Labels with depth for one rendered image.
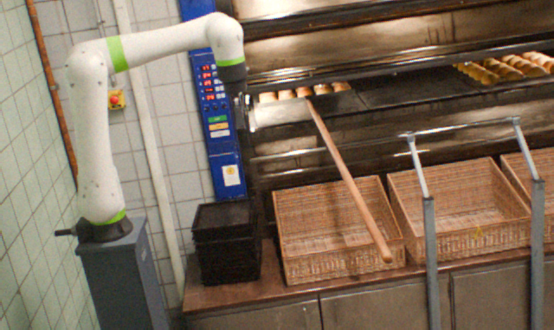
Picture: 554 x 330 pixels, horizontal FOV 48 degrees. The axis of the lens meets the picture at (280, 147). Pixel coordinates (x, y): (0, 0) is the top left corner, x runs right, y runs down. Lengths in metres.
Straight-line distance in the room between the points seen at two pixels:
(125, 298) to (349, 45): 1.57
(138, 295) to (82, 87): 0.77
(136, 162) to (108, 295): 1.05
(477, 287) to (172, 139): 1.60
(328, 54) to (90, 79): 1.45
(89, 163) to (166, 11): 1.21
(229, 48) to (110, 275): 0.87
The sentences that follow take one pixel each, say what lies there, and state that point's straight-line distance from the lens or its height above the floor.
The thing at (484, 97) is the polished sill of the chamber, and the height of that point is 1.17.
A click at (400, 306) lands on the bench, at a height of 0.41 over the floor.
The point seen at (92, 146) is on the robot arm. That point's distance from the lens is 1.90.
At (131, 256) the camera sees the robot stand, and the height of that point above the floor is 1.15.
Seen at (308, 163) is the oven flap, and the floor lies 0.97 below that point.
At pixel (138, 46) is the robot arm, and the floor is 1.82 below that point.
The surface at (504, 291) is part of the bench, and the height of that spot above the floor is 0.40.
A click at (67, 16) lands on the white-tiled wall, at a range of 3.03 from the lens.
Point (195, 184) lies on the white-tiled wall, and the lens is 3.16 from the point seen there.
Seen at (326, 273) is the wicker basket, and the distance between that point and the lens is 2.86.
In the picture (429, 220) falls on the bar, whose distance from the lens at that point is 2.72.
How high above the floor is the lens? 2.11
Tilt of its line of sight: 19 degrees down
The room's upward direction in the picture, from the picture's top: 8 degrees counter-clockwise
